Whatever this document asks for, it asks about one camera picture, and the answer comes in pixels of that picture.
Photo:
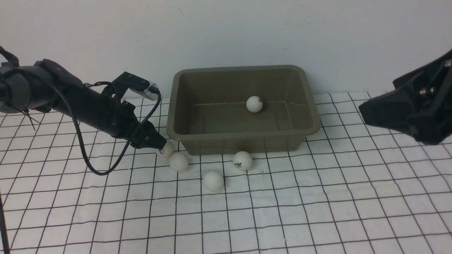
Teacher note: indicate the plain white ball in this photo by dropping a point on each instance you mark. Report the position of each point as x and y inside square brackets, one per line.
[213, 181]
[178, 162]

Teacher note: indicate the white ball with logo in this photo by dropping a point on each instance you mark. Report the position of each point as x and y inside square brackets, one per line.
[254, 104]
[167, 151]
[242, 161]

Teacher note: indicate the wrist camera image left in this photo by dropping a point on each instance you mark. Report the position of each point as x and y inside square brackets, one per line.
[138, 85]

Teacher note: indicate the white ball with logo centre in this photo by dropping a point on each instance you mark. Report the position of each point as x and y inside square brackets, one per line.
[242, 161]

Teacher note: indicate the white checkered tablecloth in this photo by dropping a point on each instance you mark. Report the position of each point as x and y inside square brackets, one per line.
[348, 189]

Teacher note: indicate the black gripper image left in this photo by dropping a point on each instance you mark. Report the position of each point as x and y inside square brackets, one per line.
[106, 112]

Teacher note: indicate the olive green plastic bin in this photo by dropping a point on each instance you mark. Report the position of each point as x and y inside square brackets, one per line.
[207, 111]

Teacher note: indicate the black camera cable image left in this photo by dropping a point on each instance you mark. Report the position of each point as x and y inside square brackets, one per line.
[118, 147]

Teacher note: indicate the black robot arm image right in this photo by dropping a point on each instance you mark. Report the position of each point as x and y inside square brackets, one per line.
[419, 106]

